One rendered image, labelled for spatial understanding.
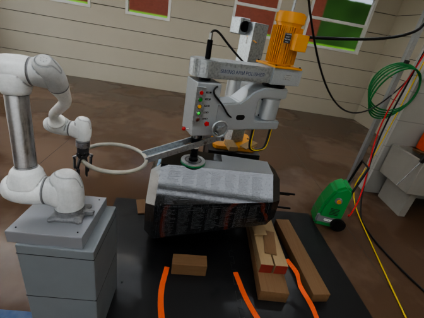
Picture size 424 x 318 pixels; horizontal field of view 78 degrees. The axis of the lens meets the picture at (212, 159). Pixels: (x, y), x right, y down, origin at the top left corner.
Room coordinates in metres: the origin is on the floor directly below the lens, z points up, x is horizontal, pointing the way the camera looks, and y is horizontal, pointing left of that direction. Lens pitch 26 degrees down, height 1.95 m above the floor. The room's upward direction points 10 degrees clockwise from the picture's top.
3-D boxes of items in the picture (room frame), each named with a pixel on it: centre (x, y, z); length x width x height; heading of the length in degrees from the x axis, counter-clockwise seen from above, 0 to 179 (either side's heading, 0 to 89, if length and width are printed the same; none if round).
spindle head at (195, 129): (2.09, 0.09, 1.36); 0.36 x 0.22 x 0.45; 119
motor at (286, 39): (2.36, -0.42, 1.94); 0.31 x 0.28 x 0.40; 29
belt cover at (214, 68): (2.22, -0.14, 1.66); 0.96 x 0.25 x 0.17; 119
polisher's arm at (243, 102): (2.23, -0.19, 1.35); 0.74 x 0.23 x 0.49; 119
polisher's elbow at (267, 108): (2.37, -0.41, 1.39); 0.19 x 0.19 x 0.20
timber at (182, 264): (1.64, 0.03, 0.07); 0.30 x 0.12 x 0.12; 97
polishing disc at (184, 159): (2.05, 0.16, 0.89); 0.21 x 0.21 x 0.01
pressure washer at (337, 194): (2.75, -1.55, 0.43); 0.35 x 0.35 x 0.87; 84
